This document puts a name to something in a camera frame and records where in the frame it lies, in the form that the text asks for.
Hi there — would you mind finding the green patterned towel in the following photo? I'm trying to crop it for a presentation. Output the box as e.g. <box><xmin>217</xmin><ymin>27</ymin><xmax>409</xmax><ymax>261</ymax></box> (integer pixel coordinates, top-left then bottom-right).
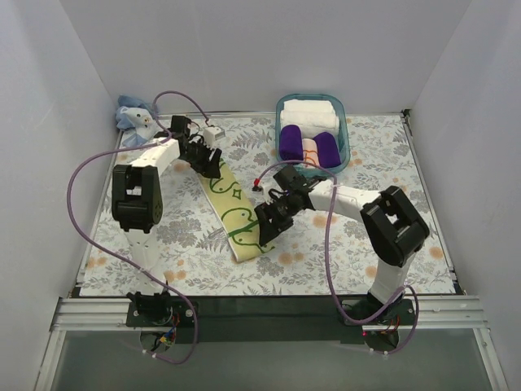
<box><xmin>199</xmin><ymin>158</ymin><xmax>274</xmax><ymax>262</ymax></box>

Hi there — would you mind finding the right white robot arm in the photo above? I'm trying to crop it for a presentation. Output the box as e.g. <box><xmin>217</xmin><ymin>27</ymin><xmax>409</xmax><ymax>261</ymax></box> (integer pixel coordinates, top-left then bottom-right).
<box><xmin>254</xmin><ymin>160</ymin><xmax>430</xmax><ymax>325</ymax></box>

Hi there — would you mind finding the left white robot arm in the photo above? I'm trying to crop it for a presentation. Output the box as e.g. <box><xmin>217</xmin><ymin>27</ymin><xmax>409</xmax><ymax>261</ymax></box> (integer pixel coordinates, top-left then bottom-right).
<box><xmin>112</xmin><ymin>116</ymin><xmax>225</xmax><ymax>326</ymax></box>

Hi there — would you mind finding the floral table mat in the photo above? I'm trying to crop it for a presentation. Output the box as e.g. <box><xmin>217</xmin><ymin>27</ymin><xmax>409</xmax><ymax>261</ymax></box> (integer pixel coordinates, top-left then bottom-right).
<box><xmin>79</xmin><ymin>112</ymin><xmax>465</xmax><ymax>297</ymax></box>

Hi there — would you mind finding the peach orange rolled towel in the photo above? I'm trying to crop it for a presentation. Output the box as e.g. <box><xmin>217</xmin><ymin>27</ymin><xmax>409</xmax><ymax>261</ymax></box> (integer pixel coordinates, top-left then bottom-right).
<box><xmin>302</xmin><ymin>138</ymin><xmax>319</xmax><ymax>165</ymax></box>

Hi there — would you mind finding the left purple rolled towel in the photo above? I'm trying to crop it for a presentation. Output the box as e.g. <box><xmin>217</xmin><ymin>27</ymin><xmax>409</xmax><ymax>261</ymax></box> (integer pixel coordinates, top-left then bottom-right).
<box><xmin>278</xmin><ymin>125</ymin><xmax>304</xmax><ymax>161</ymax></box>

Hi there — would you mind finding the purple rolled towel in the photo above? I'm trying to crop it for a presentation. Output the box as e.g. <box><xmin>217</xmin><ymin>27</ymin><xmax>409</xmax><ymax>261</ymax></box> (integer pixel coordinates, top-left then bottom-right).
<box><xmin>278</xmin><ymin>125</ymin><xmax>304</xmax><ymax>161</ymax></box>
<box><xmin>313</xmin><ymin>132</ymin><xmax>341</xmax><ymax>169</ymax></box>

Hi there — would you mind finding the blue crumpled towel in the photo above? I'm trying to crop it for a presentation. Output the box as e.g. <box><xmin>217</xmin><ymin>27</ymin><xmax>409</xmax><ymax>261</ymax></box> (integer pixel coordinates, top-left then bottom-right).
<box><xmin>116</xmin><ymin>95</ymin><xmax>160</xmax><ymax>148</ymax></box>

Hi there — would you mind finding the right purple rolled towel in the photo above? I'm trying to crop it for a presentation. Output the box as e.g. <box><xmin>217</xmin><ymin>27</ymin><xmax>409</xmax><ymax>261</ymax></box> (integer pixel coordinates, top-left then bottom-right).
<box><xmin>313</xmin><ymin>132</ymin><xmax>341</xmax><ymax>169</ymax></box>

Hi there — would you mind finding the teal plastic basket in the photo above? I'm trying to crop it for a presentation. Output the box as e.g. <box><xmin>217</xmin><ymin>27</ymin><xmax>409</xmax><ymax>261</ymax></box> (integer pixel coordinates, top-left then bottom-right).
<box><xmin>275</xmin><ymin>94</ymin><xmax>350</xmax><ymax>174</ymax></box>

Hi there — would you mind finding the white rolled towel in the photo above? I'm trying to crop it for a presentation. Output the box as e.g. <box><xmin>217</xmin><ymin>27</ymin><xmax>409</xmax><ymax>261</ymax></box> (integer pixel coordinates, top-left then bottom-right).
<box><xmin>279</xmin><ymin>99</ymin><xmax>340</xmax><ymax>138</ymax></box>

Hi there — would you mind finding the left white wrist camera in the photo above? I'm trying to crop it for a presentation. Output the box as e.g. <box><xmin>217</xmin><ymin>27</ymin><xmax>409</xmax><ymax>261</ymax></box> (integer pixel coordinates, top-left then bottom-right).
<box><xmin>203</xmin><ymin>126</ymin><xmax>225</xmax><ymax>147</ymax></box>

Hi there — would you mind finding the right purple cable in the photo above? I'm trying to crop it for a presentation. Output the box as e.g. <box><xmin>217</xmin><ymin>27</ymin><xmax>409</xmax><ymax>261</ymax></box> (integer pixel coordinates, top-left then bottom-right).
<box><xmin>254</xmin><ymin>160</ymin><xmax>420</xmax><ymax>356</ymax></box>

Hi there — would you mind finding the purple cable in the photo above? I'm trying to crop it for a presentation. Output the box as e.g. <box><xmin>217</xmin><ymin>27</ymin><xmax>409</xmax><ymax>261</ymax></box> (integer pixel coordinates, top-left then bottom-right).
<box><xmin>254</xmin><ymin>160</ymin><xmax>420</xmax><ymax>356</ymax></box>
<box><xmin>67</xmin><ymin>90</ymin><xmax>211</xmax><ymax>366</ymax></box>

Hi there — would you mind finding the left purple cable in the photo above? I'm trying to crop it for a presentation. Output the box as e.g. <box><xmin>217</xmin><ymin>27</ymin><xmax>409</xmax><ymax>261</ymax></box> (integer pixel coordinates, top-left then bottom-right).
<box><xmin>67</xmin><ymin>90</ymin><xmax>211</xmax><ymax>366</ymax></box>

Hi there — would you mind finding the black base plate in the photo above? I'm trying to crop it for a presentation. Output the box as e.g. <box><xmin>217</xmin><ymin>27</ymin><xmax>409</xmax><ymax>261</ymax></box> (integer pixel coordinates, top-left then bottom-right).
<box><xmin>125</xmin><ymin>296</ymin><xmax>417</xmax><ymax>345</ymax></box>

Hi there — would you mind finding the aluminium frame rail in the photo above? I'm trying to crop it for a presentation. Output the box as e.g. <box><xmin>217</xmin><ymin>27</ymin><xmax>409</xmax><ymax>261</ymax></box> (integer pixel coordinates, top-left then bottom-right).
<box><xmin>51</xmin><ymin>295</ymin><xmax>488</xmax><ymax>331</ymax></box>

